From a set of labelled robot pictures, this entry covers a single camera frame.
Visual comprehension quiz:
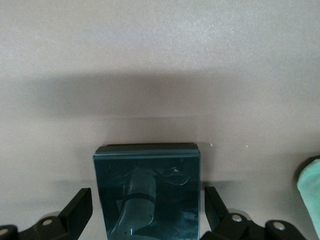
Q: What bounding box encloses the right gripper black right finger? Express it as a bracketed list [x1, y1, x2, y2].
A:
[203, 185, 309, 240]

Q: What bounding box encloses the green dinosaur plush toy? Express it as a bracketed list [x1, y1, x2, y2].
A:
[296, 156, 320, 240]

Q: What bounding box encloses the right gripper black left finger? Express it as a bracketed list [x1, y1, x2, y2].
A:
[0, 187, 94, 240]

